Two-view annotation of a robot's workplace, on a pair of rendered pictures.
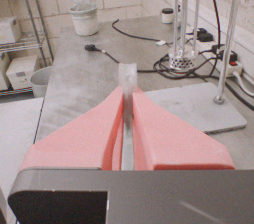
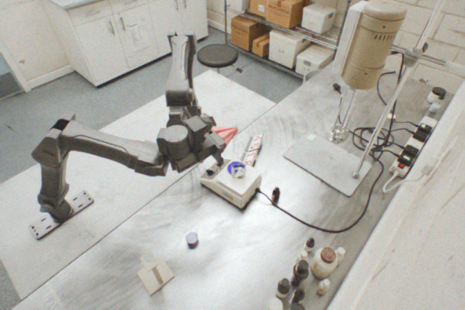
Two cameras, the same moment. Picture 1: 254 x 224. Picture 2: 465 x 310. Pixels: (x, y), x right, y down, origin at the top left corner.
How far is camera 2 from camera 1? 0.71 m
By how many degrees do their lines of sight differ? 38
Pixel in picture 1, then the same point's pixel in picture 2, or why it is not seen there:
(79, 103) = (287, 120)
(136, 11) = not seen: outside the picture
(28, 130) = (254, 116)
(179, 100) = (335, 157)
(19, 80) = (303, 67)
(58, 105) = (278, 113)
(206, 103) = (347, 170)
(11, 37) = (319, 28)
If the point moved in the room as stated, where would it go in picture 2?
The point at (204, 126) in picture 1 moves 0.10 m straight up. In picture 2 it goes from (326, 178) to (332, 160)
